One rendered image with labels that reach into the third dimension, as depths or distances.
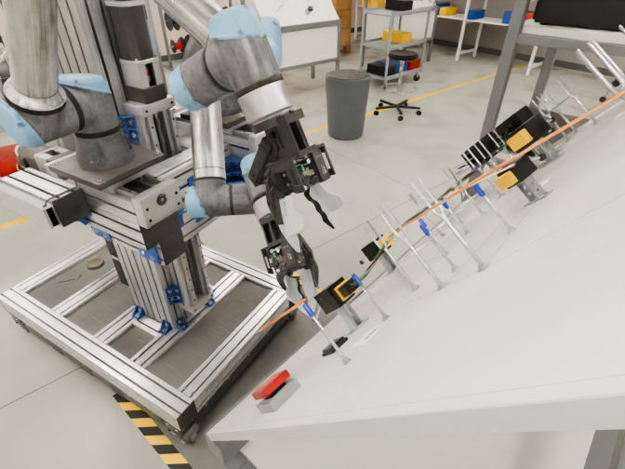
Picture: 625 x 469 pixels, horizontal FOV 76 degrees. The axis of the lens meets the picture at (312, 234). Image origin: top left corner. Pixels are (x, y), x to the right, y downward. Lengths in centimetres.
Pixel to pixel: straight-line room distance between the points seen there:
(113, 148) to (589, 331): 113
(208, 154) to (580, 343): 84
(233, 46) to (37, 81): 55
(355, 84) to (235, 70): 351
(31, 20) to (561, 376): 95
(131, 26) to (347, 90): 296
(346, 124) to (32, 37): 350
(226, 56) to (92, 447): 173
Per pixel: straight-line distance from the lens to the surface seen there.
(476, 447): 101
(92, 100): 118
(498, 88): 150
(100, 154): 122
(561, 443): 109
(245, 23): 62
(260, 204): 83
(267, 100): 60
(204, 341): 192
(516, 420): 27
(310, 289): 80
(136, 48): 138
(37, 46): 101
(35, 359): 247
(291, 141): 59
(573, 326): 30
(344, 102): 414
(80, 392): 223
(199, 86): 67
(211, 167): 97
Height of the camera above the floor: 165
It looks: 36 degrees down
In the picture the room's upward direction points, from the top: straight up
